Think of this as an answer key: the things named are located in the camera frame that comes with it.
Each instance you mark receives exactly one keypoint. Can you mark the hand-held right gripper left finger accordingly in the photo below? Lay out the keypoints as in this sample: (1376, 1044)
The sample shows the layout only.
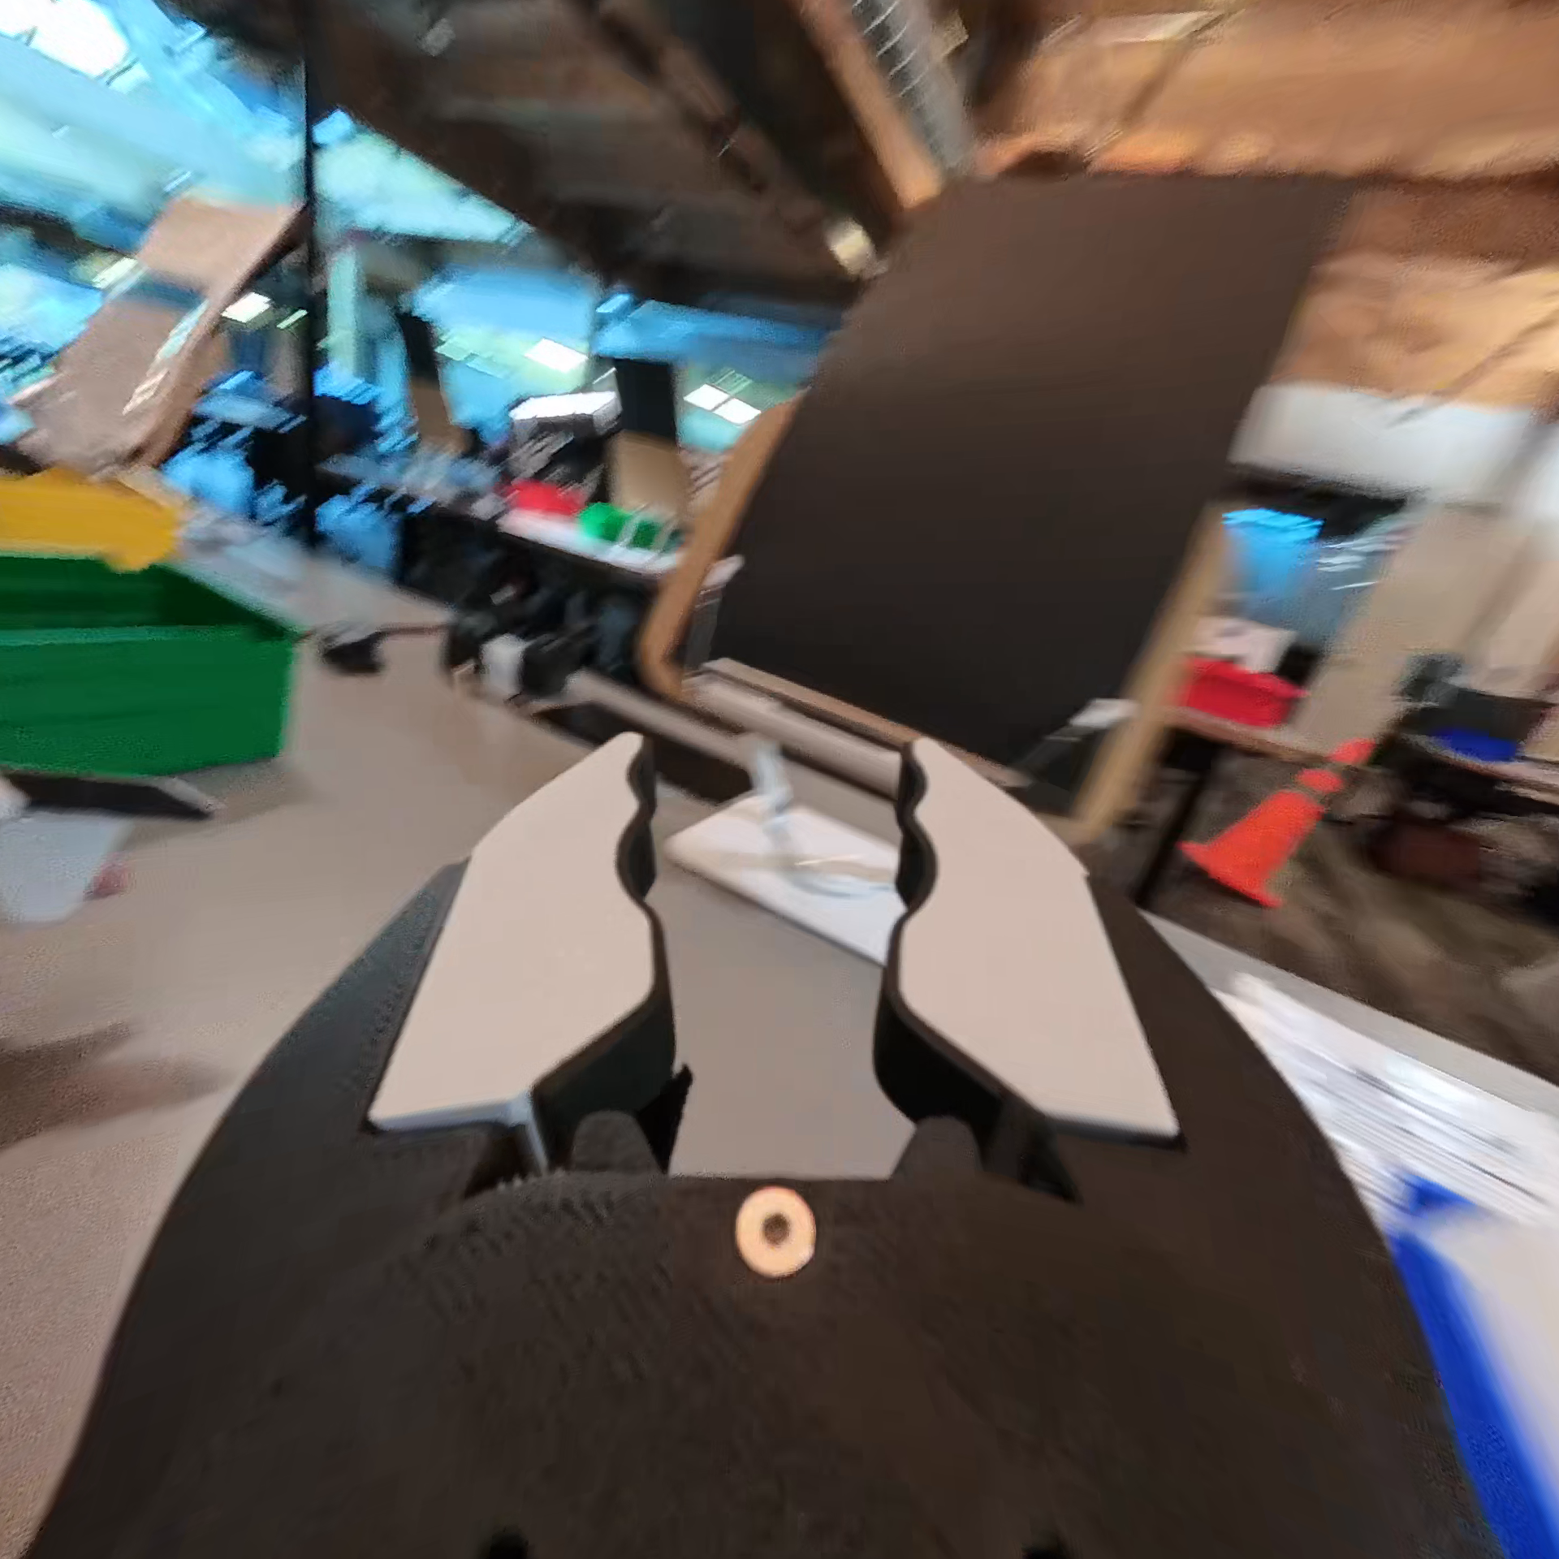
(537, 938)

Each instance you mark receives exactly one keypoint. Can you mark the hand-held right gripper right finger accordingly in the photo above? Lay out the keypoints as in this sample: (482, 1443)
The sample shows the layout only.
(1024, 962)

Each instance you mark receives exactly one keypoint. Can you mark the white desk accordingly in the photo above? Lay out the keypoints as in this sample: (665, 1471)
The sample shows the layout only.
(305, 951)

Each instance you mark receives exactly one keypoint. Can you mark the white stand with flat base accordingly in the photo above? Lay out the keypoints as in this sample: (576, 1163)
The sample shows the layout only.
(792, 860)

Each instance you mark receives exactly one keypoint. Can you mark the orange traffic cone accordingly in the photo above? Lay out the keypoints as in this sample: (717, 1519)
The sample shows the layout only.
(1267, 829)

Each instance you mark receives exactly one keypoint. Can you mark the red storage bin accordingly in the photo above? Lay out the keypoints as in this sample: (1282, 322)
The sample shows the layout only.
(1237, 695)

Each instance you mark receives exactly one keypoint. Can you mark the white printed sheet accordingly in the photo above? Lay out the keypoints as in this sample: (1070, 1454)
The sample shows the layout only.
(1400, 1096)

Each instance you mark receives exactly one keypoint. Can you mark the small green bin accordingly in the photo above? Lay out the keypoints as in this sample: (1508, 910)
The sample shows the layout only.
(628, 524)

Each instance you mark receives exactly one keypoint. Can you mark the small red bin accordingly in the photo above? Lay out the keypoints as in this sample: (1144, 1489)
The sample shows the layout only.
(543, 500)

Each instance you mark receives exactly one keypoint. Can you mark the green storage bin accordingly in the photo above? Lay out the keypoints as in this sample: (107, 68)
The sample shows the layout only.
(135, 671)

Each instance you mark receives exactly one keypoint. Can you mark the black panel with wooden edge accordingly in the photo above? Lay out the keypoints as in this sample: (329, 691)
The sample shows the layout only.
(1011, 463)

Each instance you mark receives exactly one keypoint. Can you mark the small blue bin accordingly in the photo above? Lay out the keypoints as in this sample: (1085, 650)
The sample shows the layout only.
(1475, 743)

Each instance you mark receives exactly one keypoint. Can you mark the blue storage bin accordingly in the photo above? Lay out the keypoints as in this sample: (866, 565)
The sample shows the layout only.
(1486, 1365)

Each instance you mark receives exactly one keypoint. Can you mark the yellow storage bin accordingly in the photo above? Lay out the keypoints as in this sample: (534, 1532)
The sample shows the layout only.
(81, 519)

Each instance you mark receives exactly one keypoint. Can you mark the brown cardboard box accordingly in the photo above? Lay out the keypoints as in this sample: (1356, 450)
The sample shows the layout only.
(148, 342)

